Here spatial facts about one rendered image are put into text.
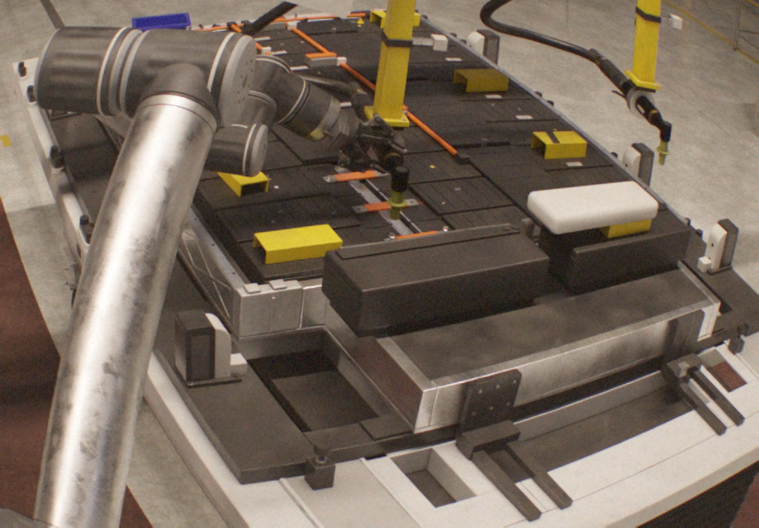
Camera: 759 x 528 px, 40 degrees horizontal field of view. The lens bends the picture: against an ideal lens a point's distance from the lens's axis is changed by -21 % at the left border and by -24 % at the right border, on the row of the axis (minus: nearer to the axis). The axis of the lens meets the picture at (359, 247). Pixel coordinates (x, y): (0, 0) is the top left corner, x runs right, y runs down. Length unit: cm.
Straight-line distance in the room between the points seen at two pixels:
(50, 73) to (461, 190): 143
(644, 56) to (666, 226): 42
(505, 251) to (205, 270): 61
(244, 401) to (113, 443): 91
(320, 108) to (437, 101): 87
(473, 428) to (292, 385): 44
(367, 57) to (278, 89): 115
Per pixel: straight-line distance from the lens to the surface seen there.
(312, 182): 291
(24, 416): 369
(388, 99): 272
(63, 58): 182
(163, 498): 342
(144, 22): 438
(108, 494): 151
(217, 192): 283
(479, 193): 297
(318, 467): 221
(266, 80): 255
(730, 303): 309
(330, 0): 245
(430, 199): 290
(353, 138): 268
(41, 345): 404
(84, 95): 181
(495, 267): 248
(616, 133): 634
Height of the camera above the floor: 229
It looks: 29 degrees down
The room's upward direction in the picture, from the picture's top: 8 degrees clockwise
